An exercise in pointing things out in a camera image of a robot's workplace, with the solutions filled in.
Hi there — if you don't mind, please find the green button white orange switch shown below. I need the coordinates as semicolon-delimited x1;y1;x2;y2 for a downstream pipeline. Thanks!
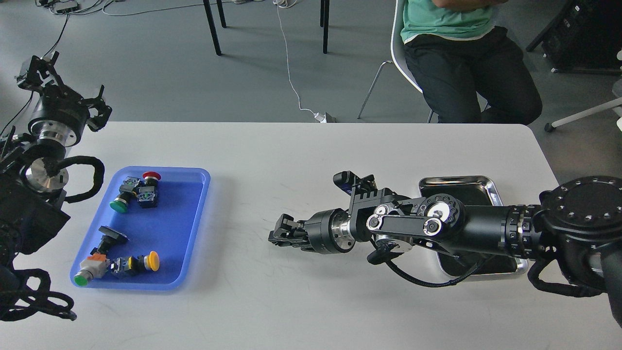
73;253;110;286

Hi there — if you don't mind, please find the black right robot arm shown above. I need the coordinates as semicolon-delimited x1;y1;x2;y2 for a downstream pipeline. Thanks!
267;171;622;323

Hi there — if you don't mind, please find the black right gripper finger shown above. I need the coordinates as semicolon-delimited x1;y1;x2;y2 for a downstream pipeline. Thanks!
272;213;308;239
268;237;311;252

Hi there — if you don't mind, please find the black equipment case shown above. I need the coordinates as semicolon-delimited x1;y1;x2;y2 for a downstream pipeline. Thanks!
526;0;622;75

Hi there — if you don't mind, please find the black selector switch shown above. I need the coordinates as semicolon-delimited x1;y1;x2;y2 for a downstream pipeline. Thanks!
90;226;128;255

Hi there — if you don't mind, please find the black table leg left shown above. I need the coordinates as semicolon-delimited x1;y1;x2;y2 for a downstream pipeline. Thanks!
203;0;227;56

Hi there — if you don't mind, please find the blue plastic tray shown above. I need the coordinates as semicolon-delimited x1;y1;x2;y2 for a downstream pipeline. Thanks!
69;166;210;291

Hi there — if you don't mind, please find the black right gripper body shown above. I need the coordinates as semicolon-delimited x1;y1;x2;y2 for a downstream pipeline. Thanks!
304;208;355;254

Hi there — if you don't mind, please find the black table leg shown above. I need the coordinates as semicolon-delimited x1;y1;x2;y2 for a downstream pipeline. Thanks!
319;0;329;54
203;0;227;56

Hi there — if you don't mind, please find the green push button switch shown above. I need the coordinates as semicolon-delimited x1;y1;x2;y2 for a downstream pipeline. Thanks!
109;176;142;213

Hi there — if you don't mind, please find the silver metal tray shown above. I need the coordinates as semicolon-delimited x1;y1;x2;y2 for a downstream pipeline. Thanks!
418;175;529;281

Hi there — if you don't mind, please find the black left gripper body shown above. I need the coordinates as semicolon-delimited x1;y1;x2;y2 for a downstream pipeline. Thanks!
28;96;90;146

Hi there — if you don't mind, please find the white cable on floor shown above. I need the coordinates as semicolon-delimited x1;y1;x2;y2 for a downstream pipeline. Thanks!
272;0;316;117

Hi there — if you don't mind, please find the power strip on floor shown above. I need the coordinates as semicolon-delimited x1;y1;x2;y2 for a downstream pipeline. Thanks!
35;0;81;14

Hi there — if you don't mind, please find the red push button switch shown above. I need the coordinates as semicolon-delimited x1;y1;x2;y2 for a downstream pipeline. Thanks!
137;171;161;209

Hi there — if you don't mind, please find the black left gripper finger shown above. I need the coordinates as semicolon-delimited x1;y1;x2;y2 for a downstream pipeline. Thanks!
16;51;66;98
85;85;112;132

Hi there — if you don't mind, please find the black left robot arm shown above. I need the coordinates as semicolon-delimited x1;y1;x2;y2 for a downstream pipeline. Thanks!
0;52;112;321

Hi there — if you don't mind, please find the seated person green shirt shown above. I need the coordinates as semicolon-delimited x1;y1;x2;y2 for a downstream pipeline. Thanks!
400;0;543;125

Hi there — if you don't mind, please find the yellow push button switch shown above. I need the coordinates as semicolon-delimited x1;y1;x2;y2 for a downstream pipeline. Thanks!
108;251;160;279

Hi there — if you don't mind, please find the white plastic chair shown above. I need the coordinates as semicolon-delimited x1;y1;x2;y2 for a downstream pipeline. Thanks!
357;0;489;123

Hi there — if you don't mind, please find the white power adapter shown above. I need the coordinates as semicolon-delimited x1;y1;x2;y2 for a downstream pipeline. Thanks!
313;112;336;123

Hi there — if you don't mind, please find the black cable on floor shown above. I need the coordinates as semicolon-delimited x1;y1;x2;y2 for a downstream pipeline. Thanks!
0;15;71;137

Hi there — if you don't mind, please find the black table leg right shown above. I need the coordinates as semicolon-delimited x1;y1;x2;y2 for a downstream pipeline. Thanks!
319;0;329;54

